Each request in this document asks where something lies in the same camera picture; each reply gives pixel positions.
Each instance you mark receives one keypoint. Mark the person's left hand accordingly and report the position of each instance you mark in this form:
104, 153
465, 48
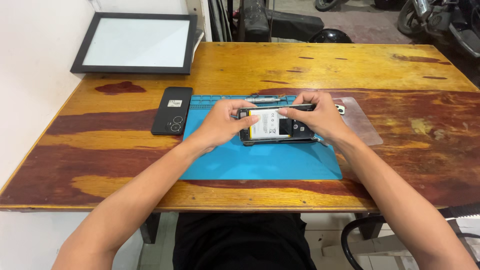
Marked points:
215, 125

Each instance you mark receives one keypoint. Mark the person's right hand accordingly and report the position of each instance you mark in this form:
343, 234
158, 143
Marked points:
322, 118

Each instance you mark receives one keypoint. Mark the black phone with battery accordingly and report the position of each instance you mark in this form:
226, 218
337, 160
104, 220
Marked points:
268, 125

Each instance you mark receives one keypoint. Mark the metal tweezers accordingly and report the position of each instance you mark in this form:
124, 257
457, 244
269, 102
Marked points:
321, 141

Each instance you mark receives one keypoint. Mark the clear phone case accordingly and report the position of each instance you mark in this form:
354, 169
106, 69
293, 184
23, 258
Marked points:
362, 123

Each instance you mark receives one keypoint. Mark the black smartphone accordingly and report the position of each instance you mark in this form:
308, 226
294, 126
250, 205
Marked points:
172, 110

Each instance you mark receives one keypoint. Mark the silver precision screwdriver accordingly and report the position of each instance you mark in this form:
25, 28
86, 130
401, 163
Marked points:
262, 100

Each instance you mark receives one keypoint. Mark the blue silicone repair mat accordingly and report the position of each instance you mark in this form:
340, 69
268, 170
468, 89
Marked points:
258, 161

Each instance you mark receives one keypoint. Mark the black helmet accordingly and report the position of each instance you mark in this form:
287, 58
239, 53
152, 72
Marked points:
330, 36

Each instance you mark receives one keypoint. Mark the black motorbike seat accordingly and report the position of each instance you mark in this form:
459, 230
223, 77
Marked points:
277, 22

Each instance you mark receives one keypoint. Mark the black framed white panel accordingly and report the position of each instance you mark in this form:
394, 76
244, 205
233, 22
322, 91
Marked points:
137, 43

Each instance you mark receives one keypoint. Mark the motorcycle wheel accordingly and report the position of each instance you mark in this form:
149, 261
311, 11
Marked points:
325, 3

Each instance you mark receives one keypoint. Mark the person's black clothing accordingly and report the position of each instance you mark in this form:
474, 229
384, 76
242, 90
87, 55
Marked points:
243, 243

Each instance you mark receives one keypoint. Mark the black chair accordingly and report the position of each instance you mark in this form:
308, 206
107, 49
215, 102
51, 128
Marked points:
360, 240

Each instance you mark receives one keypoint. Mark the parked motorcycle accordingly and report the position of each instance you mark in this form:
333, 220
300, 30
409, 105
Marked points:
446, 20

